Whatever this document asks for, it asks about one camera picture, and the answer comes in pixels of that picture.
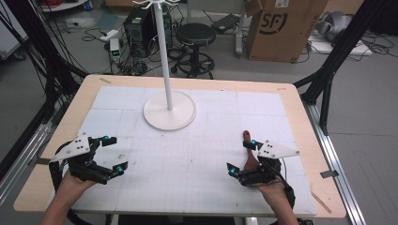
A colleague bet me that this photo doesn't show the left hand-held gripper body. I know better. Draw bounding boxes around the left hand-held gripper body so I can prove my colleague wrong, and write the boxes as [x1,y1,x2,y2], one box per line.
[49,132,111,186]

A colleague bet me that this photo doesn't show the white power strip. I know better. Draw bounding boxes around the white power strip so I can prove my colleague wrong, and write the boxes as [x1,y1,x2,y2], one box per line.
[99,29,120,42]

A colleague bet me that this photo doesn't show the flat black box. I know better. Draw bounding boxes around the flat black box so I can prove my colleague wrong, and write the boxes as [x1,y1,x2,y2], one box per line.
[211,13,240,35]

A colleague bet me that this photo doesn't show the large cardboard box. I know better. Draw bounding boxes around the large cardboard box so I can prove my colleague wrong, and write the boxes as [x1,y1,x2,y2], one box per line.
[246,0,329,64]

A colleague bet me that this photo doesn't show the person's left hand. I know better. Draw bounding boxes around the person's left hand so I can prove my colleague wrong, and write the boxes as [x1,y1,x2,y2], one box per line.
[55,171,98,201]

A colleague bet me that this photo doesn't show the white metal post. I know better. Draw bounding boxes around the white metal post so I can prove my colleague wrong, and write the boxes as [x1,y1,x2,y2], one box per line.
[234,0,249,59]

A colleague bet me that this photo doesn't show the white gridded mat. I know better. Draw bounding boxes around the white gridded mat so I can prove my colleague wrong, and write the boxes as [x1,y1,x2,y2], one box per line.
[45,85,317,217]

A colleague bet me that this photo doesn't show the white device with green display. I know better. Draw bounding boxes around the white device with green display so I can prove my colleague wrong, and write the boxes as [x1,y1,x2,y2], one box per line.
[109,37,122,64]

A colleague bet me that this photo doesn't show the white hook stand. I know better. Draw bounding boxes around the white hook stand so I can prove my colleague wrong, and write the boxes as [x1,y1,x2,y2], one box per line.
[132,0,197,131]

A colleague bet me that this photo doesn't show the brown wooden spoon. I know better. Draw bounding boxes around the brown wooden spoon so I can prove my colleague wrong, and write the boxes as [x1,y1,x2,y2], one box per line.
[242,129,261,172]

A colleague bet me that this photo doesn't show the black cable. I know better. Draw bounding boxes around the black cable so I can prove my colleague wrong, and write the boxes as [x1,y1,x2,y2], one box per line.
[268,157,297,210]
[48,141,74,192]

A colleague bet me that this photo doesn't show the person's right hand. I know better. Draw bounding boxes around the person's right hand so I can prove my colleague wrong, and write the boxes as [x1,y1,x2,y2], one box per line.
[254,180,290,204]

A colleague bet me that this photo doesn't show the aluminium rail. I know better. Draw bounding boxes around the aluminium rail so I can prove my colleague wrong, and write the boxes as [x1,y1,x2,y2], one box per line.
[302,101,367,225]
[0,120,54,207]

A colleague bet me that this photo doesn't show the black round stool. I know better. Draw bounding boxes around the black round stool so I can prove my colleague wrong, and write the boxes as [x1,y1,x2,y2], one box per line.
[171,22,217,80]

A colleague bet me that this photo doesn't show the black metal frame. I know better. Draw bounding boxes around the black metal frame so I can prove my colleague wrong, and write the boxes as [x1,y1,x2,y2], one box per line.
[0,0,89,125]
[294,0,390,137]

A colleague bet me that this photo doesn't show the black computer tower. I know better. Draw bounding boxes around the black computer tower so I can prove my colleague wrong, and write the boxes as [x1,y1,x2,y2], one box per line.
[123,6,173,59]

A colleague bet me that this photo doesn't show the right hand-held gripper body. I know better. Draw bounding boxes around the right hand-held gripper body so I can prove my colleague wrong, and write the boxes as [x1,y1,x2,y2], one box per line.
[237,139,300,188]

